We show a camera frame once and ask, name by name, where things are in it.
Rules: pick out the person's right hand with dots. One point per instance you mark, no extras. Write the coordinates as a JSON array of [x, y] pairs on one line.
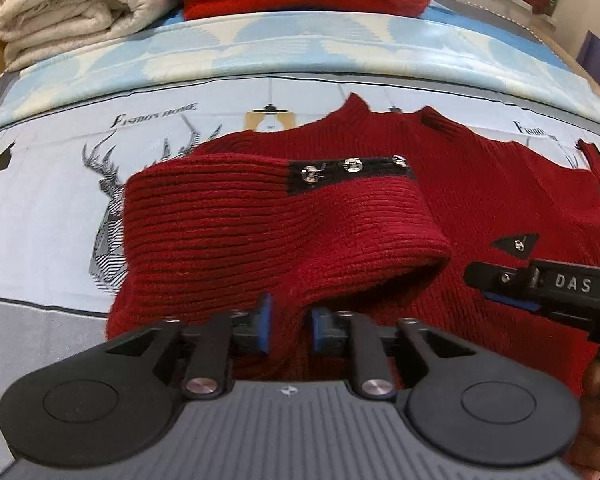
[[596, 380]]

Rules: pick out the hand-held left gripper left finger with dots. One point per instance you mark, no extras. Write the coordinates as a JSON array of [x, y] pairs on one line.
[[265, 321]]

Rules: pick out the dark red knit sweater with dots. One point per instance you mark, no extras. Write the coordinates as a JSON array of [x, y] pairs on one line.
[[280, 220]]

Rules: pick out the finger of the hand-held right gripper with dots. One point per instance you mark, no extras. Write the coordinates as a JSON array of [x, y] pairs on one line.
[[500, 275], [517, 246]]

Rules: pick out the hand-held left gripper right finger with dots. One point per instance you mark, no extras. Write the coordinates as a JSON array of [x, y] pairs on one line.
[[318, 330]]

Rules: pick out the folded cream fleece blanket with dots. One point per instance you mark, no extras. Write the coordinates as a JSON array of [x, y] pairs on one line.
[[65, 5]]

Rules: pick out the deer print bed sheet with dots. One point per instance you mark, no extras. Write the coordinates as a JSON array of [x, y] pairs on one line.
[[45, 200]]

